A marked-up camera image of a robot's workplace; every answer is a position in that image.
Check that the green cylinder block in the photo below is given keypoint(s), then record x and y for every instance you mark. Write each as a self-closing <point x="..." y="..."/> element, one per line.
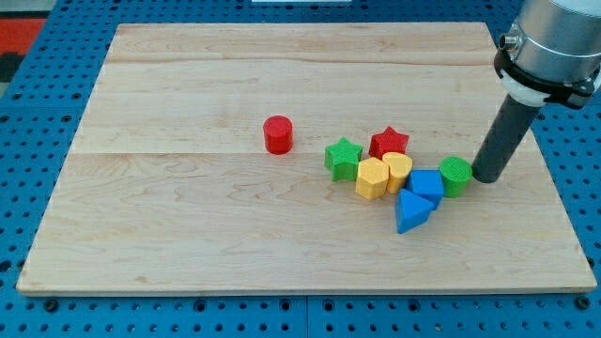
<point x="455" y="174"/>

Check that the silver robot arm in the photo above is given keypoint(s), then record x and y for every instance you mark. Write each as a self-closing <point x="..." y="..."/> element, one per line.
<point x="551" y="53"/>

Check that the blue cube block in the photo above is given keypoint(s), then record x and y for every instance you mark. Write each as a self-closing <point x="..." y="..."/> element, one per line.
<point x="428" y="184"/>

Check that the green star block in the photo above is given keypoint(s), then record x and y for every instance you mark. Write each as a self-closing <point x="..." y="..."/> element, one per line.
<point x="342" y="159"/>

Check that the red cylinder block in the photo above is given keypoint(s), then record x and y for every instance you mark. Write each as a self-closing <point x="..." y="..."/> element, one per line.
<point x="278" y="134"/>

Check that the yellow hexagon block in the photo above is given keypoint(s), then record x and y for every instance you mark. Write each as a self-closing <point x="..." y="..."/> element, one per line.
<point x="372" y="178"/>

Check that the red star block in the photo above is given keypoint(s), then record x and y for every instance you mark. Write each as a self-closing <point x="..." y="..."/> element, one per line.
<point x="389" y="140"/>

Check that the wooden board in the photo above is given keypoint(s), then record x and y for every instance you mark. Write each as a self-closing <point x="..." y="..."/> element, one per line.
<point x="168" y="189"/>

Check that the yellow heart block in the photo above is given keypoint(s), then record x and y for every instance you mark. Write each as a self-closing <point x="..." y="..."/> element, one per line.
<point x="400" y="166"/>

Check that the blue triangle block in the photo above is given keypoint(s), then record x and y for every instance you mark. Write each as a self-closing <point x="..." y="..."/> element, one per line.
<point x="411" y="210"/>

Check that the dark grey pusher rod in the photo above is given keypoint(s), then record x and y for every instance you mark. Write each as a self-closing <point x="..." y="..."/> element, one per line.
<point x="509" y="127"/>

